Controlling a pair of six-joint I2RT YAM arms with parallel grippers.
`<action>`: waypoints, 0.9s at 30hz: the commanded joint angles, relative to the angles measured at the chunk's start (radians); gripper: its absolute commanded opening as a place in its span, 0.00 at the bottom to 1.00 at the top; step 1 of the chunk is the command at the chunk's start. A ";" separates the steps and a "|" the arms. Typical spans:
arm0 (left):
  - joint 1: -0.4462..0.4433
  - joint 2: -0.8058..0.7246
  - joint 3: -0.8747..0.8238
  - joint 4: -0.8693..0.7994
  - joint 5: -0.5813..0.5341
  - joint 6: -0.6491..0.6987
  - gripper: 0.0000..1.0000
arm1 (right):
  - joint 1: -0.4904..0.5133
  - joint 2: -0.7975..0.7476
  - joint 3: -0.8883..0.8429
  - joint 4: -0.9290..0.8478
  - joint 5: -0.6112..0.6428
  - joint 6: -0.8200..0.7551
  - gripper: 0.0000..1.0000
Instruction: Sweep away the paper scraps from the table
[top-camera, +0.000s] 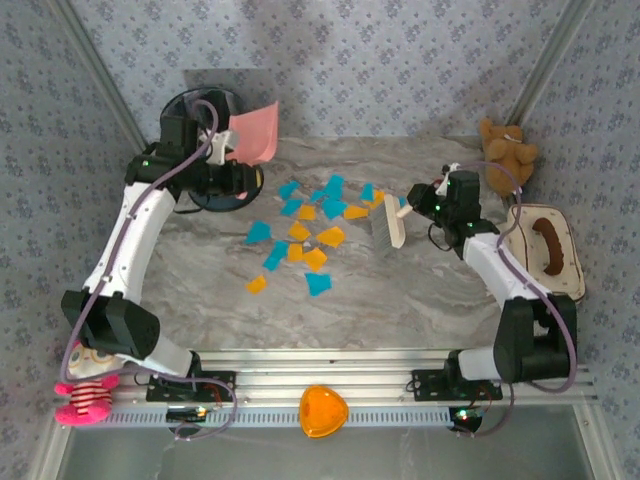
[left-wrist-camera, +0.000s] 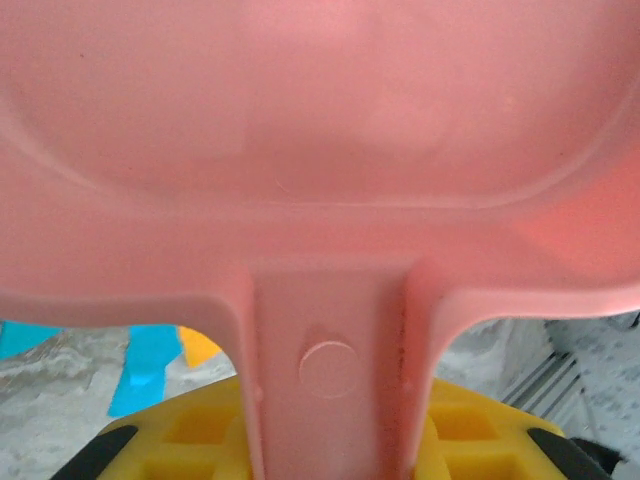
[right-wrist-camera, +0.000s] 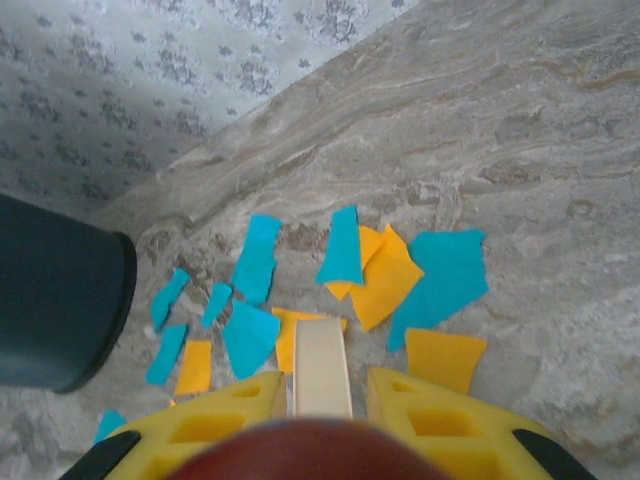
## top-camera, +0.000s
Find wooden hand brush grey bristles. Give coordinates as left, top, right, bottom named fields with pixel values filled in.
left=370, top=193, right=417, bottom=259

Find pink plastic dustpan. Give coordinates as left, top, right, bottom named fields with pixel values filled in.
left=227, top=99, right=281, bottom=201

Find dark blue waste bin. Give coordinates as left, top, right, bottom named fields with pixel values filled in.
left=159, top=87, right=265, bottom=214

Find brown teddy bear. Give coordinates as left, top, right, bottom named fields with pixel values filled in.
left=478, top=117, right=540, bottom=197

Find cream fabric pouch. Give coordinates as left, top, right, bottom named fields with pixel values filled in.
left=499, top=203, right=587, bottom=306

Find small circuit board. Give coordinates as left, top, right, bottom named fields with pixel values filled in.
left=448, top=405, right=484, bottom=434
left=166, top=407, right=207, bottom=424

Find orange plastic dish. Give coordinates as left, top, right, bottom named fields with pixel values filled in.
left=298, top=384, right=350, bottom=441

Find pink white plush doll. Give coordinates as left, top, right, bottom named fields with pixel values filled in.
left=53, top=342, right=126, bottom=427

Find aluminium frame post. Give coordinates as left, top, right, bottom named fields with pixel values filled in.
left=52, top=0, right=151, bottom=154
left=507, top=0, right=599, bottom=134

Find aluminium rail base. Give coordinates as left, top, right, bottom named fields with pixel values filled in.
left=59, top=348, right=599, bottom=407

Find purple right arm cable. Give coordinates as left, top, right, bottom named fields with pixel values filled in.
left=452, top=160, right=579, bottom=440

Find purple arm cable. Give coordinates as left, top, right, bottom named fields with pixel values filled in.
left=452, top=160, right=579, bottom=440
left=59, top=98, right=239, bottom=444

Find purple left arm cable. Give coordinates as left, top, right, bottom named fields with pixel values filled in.
left=59, top=98, right=239, bottom=444

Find grey slotted cable duct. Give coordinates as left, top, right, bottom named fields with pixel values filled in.
left=107, top=403, right=451, bottom=429

